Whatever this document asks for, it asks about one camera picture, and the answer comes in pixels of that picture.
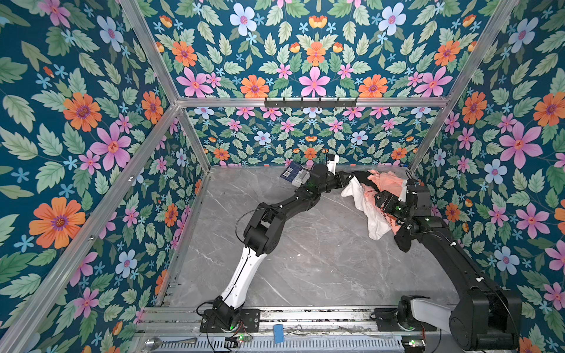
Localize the dark blue booklet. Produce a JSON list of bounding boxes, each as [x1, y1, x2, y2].
[[280, 162, 308, 183]]

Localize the blue tape piece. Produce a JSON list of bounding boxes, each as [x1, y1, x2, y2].
[[273, 324, 285, 344]]

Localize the green lit circuit board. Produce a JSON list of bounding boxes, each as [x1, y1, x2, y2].
[[225, 335, 253, 349]]

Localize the black cloth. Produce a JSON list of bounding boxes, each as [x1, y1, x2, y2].
[[353, 171, 418, 252]]

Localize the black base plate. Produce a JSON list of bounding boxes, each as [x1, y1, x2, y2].
[[200, 308, 261, 333], [370, 307, 438, 332]]

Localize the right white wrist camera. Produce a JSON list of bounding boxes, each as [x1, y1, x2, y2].
[[398, 179, 418, 202]]

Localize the white box on booklet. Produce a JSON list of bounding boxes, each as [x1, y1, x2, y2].
[[291, 170, 310, 188]]

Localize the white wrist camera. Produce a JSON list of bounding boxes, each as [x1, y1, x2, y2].
[[398, 179, 418, 202], [326, 153, 340, 174]]

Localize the pink peach cloth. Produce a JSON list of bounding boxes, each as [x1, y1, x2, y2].
[[361, 170, 405, 235]]

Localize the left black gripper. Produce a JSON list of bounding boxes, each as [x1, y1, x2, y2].
[[315, 169, 353, 194]]

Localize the white cloth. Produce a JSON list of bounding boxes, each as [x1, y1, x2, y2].
[[341, 177, 393, 241]]

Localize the black hook rail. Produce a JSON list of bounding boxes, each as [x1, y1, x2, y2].
[[263, 97, 358, 110]]

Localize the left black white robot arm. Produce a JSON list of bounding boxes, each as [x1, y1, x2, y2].
[[211, 164, 354, 330]]

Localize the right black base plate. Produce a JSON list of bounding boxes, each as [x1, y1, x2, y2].
[[370, 307, 438, 332]]

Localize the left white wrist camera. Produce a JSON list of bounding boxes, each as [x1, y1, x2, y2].
[[326, 153, 340, 174]]

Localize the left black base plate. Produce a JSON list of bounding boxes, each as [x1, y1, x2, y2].
[[200, 308, 261, 333]]

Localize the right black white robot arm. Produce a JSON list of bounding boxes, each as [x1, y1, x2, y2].
[[375, 188, 522, 351]]

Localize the metal spoon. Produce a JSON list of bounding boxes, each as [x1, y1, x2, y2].
[[142, 337, 198, 352]]

